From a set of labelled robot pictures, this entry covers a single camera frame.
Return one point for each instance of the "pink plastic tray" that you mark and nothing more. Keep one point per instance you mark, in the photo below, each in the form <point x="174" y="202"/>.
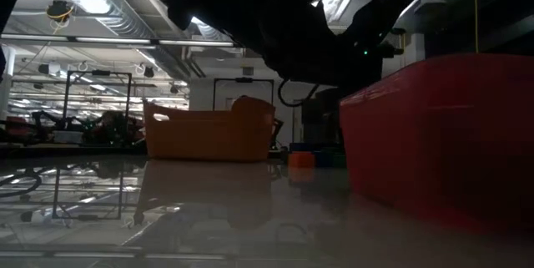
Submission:
<point x="459" y="134"/>

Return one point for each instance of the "orange plastic bin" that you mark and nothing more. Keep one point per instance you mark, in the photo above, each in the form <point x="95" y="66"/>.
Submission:
<point x="208" y="134"/>

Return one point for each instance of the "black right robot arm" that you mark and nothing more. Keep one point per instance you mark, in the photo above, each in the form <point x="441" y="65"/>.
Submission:
<point x="400" y="1"/>

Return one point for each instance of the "dark cabinet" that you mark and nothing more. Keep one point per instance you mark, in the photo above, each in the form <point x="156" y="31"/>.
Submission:
<point x="321" y="122"/>

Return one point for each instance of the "blue studded brick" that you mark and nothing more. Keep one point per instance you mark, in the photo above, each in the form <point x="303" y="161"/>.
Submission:
<point x="323" y="158"/>

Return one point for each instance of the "dark background robot station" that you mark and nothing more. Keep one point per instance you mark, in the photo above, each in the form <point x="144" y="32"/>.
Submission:
<point x="117" y="128"/>

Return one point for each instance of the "white storage box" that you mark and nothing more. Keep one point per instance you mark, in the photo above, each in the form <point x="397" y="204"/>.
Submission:
<point x="67" y="136"/>

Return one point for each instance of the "small wall sign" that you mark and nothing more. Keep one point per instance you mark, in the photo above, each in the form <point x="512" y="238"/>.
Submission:
<point x="247" y="71"/>

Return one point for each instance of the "low black station frame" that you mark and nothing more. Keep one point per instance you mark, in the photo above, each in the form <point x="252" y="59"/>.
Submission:
<point x="244" y="79"/>

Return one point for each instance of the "silver horizontal frame bar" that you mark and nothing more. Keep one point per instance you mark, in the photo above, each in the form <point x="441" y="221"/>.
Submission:
<point x="125" y="41"/>

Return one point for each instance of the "long silver spiral duct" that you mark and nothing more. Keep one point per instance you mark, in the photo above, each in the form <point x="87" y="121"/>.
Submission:
<point x="125" y="21"/>

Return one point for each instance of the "tall black station frame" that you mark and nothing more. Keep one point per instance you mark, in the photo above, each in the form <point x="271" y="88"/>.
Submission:
<point x="100" y="72"/>

